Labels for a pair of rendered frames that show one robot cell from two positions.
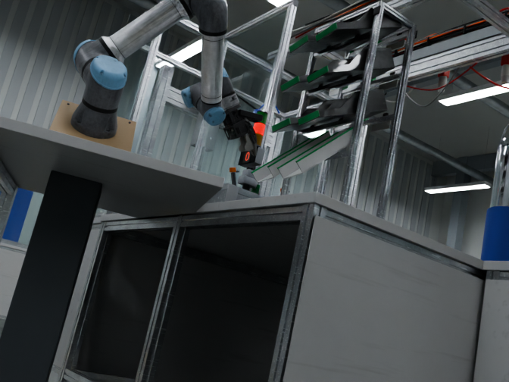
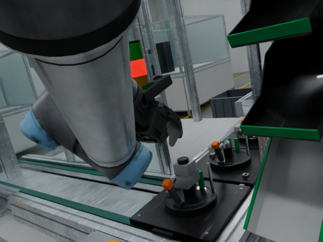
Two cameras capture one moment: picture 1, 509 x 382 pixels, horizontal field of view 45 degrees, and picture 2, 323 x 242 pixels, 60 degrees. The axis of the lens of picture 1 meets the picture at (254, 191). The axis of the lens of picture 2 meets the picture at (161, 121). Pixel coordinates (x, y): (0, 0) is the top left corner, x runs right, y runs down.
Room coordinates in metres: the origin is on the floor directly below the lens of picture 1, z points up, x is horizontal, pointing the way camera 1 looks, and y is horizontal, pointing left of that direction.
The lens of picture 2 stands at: (1.69, 0.26, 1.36)
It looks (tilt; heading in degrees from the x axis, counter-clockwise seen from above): 13 degrees down; 343
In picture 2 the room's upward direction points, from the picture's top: 12 degrees counter-clockwise
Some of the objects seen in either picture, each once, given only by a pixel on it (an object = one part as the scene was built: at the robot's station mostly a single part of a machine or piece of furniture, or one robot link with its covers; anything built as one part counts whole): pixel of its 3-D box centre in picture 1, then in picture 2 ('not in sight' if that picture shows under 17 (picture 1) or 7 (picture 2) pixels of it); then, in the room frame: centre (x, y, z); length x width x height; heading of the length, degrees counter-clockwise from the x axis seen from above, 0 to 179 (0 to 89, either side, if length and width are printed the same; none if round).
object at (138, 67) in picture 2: (258, 129); (137, 67); (2.54, 0.04, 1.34); 0.05 x 0.05 x 0.05
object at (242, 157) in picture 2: not in sight; (228, 150); (2.46, -0.18, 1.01); 0.24 x 0.24 x 0.13; 33
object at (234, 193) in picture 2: not in sight; (191, 204); (2.32, 0.03, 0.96); 0.24 x 0.24 x 0.02; 33
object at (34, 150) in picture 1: (94, 181); not in sight; (1.99, 0.52, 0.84); 0.90 x 0.70 x 0.03; 12
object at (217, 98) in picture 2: not in sight; (248, 103); (3.96, -1.34, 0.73); 0.62 x 0.42 x 0.23; 33
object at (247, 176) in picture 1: (251, 177); (187, 169); (2.33, 0.03, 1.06); 0.08 x 0.04 x 0.07; 123
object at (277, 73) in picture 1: (270, 106); (135, 26); (2.56, 0.01, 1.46); 0.03 x 0.03 x 1.00; 33
